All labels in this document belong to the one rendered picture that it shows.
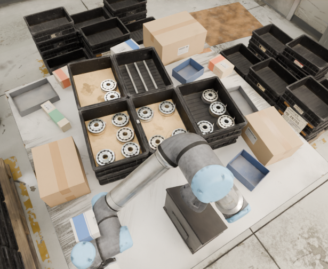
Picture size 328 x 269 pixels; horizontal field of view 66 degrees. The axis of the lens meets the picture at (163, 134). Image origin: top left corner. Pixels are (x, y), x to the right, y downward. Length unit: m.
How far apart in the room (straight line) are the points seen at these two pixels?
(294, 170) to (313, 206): 0.86
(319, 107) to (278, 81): 0.45
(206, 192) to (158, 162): 0.20
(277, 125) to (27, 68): 2.70
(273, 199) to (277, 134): 0.38
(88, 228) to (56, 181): 0.29
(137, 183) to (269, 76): 2.09
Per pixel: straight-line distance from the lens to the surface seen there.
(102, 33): 2.77
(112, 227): 0.92
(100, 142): 1.51
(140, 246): 1.42
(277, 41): 3.18
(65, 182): 1.40
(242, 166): 1.65
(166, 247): 1.42
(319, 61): 2.93
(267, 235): 2.33
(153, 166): 0.83
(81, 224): 1.39
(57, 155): 1.49
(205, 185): 0.71
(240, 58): 2.98
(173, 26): 2.13
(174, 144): 0.78
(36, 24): 3.04
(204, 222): 1.25
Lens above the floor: 2.10
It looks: 57 degrees down
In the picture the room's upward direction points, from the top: 5 degrees clockwise
